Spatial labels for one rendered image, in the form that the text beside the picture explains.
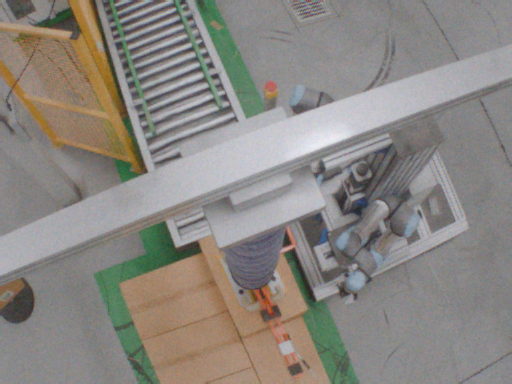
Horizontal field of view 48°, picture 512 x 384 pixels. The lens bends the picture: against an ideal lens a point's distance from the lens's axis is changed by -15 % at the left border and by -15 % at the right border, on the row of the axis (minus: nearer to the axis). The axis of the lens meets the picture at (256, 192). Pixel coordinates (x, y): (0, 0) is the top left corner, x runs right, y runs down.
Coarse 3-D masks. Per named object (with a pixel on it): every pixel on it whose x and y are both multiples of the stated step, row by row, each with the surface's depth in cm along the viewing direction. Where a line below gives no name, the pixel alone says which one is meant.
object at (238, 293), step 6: (222, 264) 359; (222, 270) 358; (228, 270) 358; (228, 282) 357; (240, 288) 355; (234, 294) 355; (240, 294) 354; (246, 294) 355; (234, 300) 355; (240, 300) 354; (252, 300) 354; (240, 306) 353
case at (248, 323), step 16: (208, 240) 365; (208, 256) 363; (288, 272) 360; (224, 288) 358; (288, 288) 358; (288, 304) 356; (304, 304) 356; (240, 320) 353; (256, 320) 353; (288, 320) 382
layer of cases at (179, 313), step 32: (192, 256) 403; (128, 288) 397; (160, 288) 397; (192, 288) 398; (160, 320) 392; (192, 320) 392; (224, 320) 392; (160, 352) 386; (192, 352) 387; (224, 352) 387; (256, 352) 387
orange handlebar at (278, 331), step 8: (288, 232) 352; (288, 248) 349; (264, 288) 344; (264, 304) 342; (272, 304) 342; (272, 328) 338; (280, 328) 338; (288, 360) 334; (296, 360) 334; (296, 376) 331
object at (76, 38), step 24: (0, 24) 275; (0, 48) 309; (72, 48) 289; (0, 72) 340; (24, 72) 339; (96, 72) 313; (24, 96) 382; (96, 96) 351; (120, 120) 384; (72, 144) 465; (144, 168) 473
